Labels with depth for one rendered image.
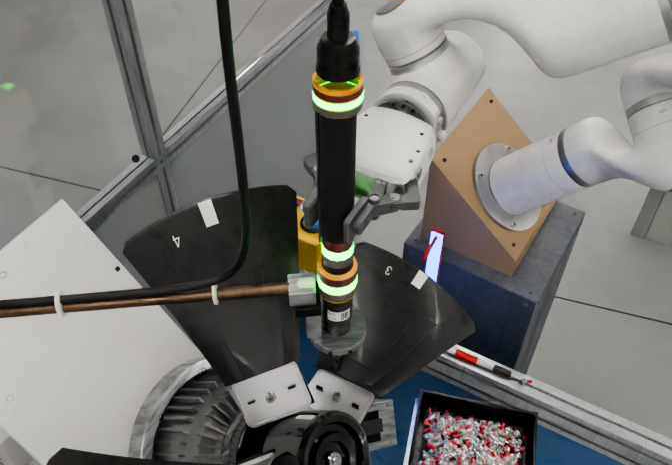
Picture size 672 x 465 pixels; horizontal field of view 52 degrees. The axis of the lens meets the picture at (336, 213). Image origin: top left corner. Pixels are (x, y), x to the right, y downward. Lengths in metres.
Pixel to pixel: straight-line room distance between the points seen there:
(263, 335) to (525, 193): 0.68
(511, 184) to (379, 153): 0.70
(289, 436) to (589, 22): 0.58
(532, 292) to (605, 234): 1.53
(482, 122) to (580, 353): 1.26
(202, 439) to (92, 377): 0.18
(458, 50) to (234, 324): 0.43
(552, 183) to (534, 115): 2.12
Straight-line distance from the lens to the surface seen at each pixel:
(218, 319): 0.89
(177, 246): 0.89
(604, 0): 0.79
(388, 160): 0.72
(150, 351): 1.07
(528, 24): 0.79
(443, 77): 0.82
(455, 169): 1.40
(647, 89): 1.24
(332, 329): 0.83
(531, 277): 1.49
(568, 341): 2.59
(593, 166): 1.30
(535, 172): 1.36
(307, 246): 1.31
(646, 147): 1.24
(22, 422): 1.00
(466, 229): 1.44
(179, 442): 0.99
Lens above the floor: 2.04
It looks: 46 degrees down
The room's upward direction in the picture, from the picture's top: straight up
